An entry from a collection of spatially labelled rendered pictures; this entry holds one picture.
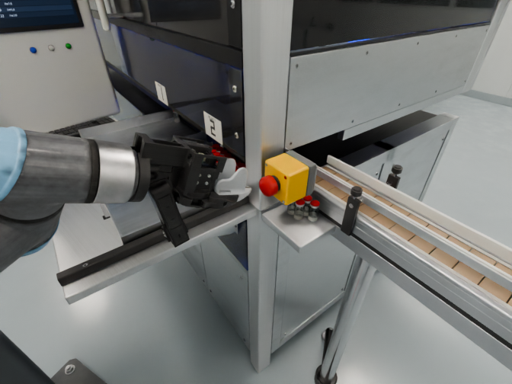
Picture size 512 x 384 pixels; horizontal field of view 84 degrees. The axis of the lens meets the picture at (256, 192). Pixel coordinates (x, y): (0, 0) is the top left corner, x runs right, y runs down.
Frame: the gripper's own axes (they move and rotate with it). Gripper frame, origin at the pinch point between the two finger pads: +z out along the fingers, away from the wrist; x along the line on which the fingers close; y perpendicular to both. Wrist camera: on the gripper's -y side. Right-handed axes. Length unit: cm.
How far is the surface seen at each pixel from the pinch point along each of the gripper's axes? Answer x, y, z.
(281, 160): 1.6, 6.5, 8.2
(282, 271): 5.7, -29.8, 32.8
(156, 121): 72, -8, 13
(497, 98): 81, 113, 462
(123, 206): 26.2, -18.5, -9.8
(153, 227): 12.2, -15.0, -8.5
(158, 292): 68, -96, 33
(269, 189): -1.3, 1.5, 4.7
